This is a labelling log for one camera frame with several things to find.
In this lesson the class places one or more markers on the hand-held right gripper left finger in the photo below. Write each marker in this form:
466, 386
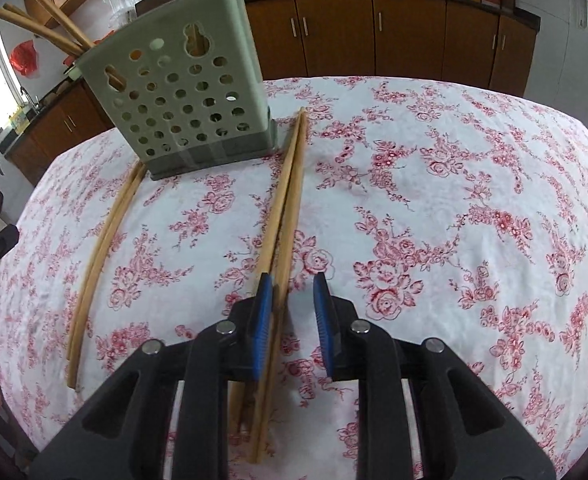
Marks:
264, 325

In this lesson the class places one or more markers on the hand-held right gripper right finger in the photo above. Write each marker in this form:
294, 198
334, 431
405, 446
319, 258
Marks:
325, 325

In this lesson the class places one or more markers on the wooden chopstick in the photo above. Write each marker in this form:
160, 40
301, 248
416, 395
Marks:
279, 200
33, 32
56, 10
93, 260
102, 260
293, 200
43, 27

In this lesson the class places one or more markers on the green perforated utensil holder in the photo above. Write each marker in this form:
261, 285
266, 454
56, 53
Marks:
242, 42

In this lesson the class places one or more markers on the yellow detergent bottle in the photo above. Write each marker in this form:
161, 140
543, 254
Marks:
19, 121

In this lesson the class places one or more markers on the red floral tablecloth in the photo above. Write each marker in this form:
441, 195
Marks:
424, 210

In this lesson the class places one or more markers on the red plastic bag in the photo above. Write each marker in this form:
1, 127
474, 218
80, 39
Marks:
23, 57

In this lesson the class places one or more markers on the wooden lower cabinets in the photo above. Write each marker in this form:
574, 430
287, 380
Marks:
414, 35

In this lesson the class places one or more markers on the black kitchen countertop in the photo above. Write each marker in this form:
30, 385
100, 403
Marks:
526, 16

